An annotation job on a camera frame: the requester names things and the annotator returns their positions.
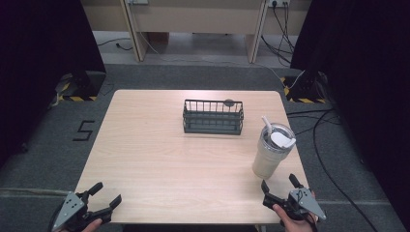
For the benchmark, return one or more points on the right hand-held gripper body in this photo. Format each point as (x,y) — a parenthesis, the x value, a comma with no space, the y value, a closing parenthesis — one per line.
(306,201)

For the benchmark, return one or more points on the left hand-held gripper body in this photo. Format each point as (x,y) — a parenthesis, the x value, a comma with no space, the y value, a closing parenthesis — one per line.
(72,209)

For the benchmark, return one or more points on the cream tumbler with straw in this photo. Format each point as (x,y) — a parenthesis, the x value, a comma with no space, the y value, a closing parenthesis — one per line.
(269,154)

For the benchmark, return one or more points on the person's left hand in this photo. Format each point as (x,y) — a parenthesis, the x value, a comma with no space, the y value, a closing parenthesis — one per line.
(93,225)

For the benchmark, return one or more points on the person's right hand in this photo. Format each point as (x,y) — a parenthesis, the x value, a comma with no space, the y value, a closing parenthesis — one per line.
(295,225)

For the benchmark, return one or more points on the black stand base, striped tape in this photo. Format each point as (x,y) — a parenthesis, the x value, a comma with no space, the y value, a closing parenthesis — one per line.
(304,92)
(82,87)

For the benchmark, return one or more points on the grey round table cap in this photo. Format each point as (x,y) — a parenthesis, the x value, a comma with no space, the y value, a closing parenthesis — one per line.
(229,102)

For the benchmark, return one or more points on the black curtain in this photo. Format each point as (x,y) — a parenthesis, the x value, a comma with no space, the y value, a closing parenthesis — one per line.
(367,80)
(35,64)

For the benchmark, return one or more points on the beige wooden desk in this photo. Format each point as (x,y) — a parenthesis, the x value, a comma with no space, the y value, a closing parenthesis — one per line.
(196,16)

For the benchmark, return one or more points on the white wall socket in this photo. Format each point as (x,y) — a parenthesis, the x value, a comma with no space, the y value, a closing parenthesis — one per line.
(278,3)

